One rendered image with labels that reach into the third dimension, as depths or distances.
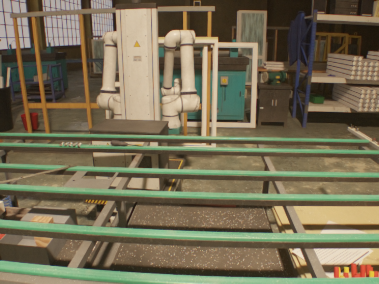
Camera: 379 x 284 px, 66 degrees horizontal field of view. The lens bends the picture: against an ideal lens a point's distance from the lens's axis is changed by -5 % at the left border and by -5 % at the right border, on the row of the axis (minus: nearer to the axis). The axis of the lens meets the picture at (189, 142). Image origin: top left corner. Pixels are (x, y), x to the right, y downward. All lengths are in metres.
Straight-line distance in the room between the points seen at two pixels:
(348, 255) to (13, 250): 1.42
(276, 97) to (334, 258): 4.34
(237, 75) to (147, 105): 3.17
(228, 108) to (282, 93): 0.99
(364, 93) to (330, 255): 4.51
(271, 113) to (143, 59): 3.39
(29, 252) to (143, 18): 1.91
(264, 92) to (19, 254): 4.70
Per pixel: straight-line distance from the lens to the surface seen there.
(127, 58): 2.67
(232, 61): 5.54
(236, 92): 5.66
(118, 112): 2.89
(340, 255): 1.46
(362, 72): 5.76
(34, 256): 1.47
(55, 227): 1.19
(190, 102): 2.78
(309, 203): 1.38
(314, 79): 5.67
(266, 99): 5.50
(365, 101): 5.77
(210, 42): 4.06
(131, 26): 2.66
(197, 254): 1.42
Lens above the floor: 1.49
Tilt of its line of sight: 19 degrees down
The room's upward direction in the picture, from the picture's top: straight up
